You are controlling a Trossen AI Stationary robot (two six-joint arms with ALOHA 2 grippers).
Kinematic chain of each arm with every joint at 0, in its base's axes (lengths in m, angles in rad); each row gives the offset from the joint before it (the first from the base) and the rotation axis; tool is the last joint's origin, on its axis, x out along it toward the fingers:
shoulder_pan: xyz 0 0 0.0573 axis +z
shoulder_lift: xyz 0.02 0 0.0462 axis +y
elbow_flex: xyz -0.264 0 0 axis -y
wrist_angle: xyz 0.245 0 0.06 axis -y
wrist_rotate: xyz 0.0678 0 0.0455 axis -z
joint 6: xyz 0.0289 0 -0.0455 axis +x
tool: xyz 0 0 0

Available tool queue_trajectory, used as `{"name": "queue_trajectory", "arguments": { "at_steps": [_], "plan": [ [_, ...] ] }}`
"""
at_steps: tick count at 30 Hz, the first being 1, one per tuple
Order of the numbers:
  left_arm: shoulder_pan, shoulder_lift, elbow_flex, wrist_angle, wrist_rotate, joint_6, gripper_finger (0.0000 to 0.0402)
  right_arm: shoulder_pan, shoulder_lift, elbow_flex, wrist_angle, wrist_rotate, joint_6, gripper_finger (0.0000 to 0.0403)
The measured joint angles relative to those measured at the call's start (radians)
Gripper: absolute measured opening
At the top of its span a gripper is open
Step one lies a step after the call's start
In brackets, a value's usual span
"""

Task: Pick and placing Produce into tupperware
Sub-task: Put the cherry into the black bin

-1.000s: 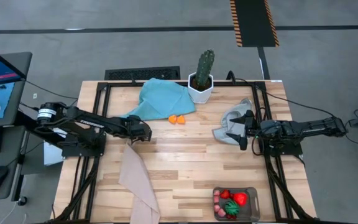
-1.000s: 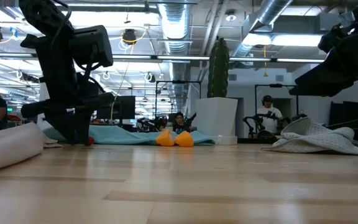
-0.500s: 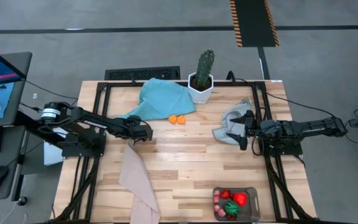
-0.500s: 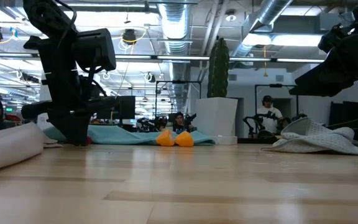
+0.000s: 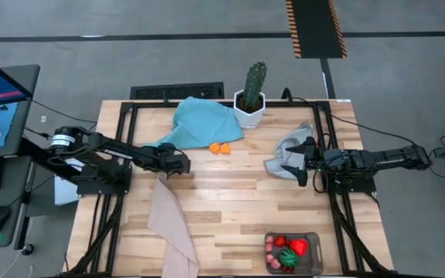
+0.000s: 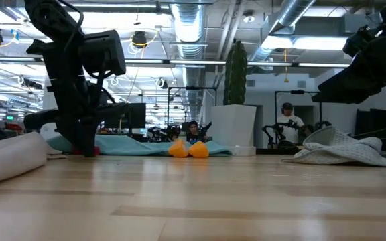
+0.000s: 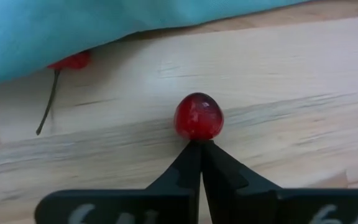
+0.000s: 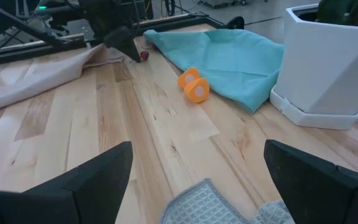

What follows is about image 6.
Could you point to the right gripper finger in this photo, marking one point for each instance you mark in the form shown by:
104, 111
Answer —
350, 88

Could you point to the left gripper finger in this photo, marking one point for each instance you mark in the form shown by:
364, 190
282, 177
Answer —
73, 134
89, 137

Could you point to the orange toy fruit wedge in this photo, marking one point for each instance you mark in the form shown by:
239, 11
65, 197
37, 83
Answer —
198, 150
178, 149

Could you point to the teal cloth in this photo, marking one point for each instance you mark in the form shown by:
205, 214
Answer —
129, 147

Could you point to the black cabinet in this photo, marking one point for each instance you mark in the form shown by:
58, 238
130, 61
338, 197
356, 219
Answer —
380, 117

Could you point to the black background monitor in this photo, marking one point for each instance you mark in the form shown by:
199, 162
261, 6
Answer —
136, 115

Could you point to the grey waffle cloth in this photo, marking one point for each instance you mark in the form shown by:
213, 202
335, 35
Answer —
340, 149

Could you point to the bright ceiling light panel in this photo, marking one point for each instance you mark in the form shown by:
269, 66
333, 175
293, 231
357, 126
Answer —
307, 43

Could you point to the beige cloth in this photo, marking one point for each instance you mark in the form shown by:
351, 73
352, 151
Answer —
8, 157

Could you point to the person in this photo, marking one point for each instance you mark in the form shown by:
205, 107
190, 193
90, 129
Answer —
193, 132
289, 124

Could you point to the long linear ceiling light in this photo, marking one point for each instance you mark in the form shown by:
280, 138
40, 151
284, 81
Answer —
179, 62

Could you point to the green cactus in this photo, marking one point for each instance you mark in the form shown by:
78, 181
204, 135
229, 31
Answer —
235, 73

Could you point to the white hexagonal plant pot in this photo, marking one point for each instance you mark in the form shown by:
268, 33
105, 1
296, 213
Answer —
233, 124

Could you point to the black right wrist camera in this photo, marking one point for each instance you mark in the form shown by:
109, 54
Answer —
362, 40

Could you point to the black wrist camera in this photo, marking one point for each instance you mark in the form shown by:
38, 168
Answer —
362, 40
102, 52

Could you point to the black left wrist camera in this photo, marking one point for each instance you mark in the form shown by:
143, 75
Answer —
102, 52

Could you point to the black background rig frame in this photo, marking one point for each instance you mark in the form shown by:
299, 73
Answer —
193, 88
297, 91

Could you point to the silver spiral ceiling duct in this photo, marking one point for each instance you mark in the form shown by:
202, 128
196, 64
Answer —
291, 13
189, 30

